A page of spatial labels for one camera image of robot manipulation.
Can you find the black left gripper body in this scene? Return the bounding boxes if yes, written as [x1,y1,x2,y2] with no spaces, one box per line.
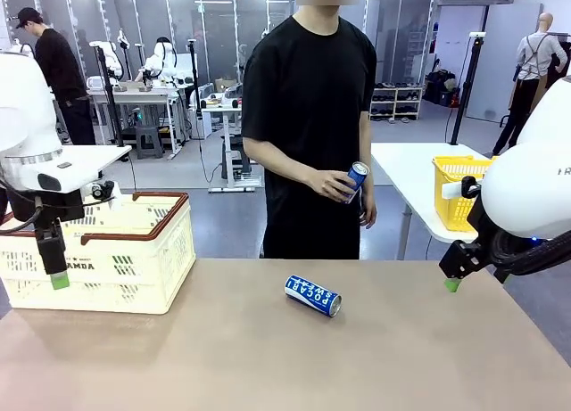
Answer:
[6,190,86,236]

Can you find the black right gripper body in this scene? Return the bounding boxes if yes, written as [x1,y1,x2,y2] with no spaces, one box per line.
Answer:
[467,196,496,263]

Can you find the blue Pocari Sweat can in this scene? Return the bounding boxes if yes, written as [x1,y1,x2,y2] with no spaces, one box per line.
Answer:
[341,160,370,205]
[284,275,343,318]

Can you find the person's left forearm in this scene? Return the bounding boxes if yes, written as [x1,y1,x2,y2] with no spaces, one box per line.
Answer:
[359,116,374,193]

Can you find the person's right forearm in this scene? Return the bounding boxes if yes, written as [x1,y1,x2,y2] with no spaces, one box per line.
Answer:
[244,136,322,193]

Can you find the yellow plastic basket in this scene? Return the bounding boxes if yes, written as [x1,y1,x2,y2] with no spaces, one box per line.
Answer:
[431,155,499,233]

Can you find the cream shopping basket brown rim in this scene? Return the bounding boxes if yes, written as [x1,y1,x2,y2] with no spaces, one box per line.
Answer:
[0,191,197,315]

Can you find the person's left hand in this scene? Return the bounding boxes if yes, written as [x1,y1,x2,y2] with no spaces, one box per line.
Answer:
[359,190,378,228]

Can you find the person's right hand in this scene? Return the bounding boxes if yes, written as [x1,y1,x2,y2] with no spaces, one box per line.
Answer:
[311,168,359,203]

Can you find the white side table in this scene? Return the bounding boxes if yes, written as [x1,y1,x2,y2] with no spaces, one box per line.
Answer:
[369,142,492,260]

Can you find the grey stool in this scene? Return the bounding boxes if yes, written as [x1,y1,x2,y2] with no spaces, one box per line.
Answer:
[135,125,165,160]

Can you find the black tripod stand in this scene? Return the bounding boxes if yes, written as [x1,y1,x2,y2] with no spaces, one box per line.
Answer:
[95,45,125,147]

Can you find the background person black clothes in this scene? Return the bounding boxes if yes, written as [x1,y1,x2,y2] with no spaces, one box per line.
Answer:
[15,7,97,145]

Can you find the background workbench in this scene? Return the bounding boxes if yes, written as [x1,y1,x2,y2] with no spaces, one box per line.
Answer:
[87,81,195,156]

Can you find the black light stand pole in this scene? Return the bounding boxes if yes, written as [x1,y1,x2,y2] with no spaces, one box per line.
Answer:
[450,32,487,145]

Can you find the black bags pile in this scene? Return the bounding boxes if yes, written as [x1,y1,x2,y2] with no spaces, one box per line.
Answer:
[426,70,459,107]

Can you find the white shoe rack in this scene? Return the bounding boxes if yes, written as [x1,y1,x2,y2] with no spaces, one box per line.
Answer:
[369,85,424,121]

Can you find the mannequin with apron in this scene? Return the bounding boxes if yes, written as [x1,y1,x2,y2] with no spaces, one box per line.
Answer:
[492,12,559,156]

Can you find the white standing desk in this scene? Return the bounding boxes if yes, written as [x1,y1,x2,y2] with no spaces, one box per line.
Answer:
[200,103,264,193]

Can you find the person in black t-shirt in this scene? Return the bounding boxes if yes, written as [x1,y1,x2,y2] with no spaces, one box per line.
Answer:
[241,0,378,259]

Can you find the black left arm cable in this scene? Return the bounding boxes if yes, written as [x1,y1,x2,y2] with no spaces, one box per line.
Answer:
[0,185,44,234]

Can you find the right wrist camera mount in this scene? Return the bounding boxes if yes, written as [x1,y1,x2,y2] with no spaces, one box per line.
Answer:
[441,177,483,201]

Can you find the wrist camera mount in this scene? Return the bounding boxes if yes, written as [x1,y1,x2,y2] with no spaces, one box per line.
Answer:
[84,181,126,211]
[441,177,483,201]

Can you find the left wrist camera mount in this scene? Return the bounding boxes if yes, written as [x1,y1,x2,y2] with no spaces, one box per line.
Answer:
[84,181,126,211]

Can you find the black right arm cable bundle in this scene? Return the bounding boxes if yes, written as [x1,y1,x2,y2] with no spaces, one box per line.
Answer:
[488,230,571,284]

